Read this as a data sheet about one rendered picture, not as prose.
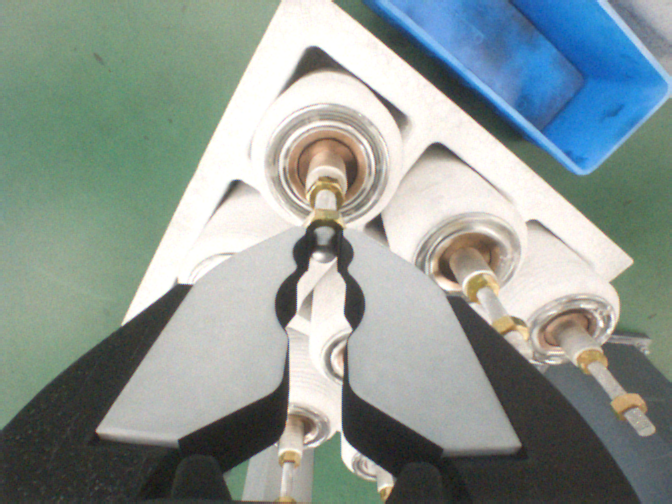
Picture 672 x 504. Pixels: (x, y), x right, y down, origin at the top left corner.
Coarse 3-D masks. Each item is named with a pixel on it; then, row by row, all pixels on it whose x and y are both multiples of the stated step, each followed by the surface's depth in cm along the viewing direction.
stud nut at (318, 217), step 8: (320, 208) 14; (312, 216) 13; (320, 216) 13; (328, 216) 13; (336, 216) 13; (304, 224) 14; (312, 224) 13; (320, 224) 13; (328, 224) 13; (336, 224) 13; (344, 224) 14; (312, 232) 14; (336, 232) 14
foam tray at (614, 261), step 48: (288, 0) 22; (288, 48) 24; (336, 48) 24; (384, 48) 24; (240, 96) 25; (384, 96) 26; (432, 96) 25; (240, 144) 27; (480, 144) 27; (192, 192) 29; (528, 192) 29; (192, 240) 31; (384, 240) 33; (576, 240) 32; (144, 288) 34
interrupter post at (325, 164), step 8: (320, 152) 20; (328, 152) 20; (312, 160) 20; (320, 160) 19; (328, 160) 19; (336, 160) 19; (312, 168) 18; (320, 168) 18; (328, 168) 18; (336, 168) 18; (344, 168) 20; (312, 176) 18; (328, 176) 18; (336, 176) 18; (344, 176) 18; (344, 184) 18; (344, 192) 19
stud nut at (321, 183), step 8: (320, 176) 17; (312, 184) 17; (320, 184) 16; (328, 184) 16; (336, 184) 17; (312, 192) 17; (336, 192) 17; (312, 200) 17; (336, 200) 17; (344, 200) 17; (312, 208) 17; (336, 208) 17
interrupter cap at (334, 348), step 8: (336, 336) 27; (344, 336) 28; (328, 344) 28; (336, 344) 28; (344, 344) 28; (328, 352) 28; (336, 352) 28; (344, 352) 29; (320, 360) 29; (328, 360) 29; (336, 360) 29; (344, 360) 29; (328, 368) 29; (336, 368) 29; (328, 376) 30; (336, 376) 30
